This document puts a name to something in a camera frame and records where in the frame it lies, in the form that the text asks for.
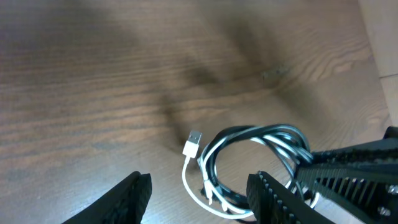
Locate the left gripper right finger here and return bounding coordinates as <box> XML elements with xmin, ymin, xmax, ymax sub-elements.
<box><xmin>246</xmin><ymin>171</ymin><xmax>333</xmax><ymax>224</ymax></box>

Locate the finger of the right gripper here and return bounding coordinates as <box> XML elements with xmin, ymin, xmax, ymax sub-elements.
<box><xmin>295</xmin><ymin>138</ymin><xmax>397</xmax><ymax>223</ymax></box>

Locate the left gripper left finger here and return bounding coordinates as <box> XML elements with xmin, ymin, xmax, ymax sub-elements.
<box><xmin>64</xmin><ymin>171</ymin><xmax>152</xmax><ymax>224</ymax></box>

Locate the black USB cable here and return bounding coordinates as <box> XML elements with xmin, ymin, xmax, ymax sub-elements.
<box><xmin>198</xmin><ymin>123</ymin><xmax>315</xmax><ymax>222</ymax></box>

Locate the white USB cable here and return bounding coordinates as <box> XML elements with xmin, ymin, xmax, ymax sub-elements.
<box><xmin>182</xmin><ymin>129</ymin><xmax>321</xmax><ymax>220</ymax></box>

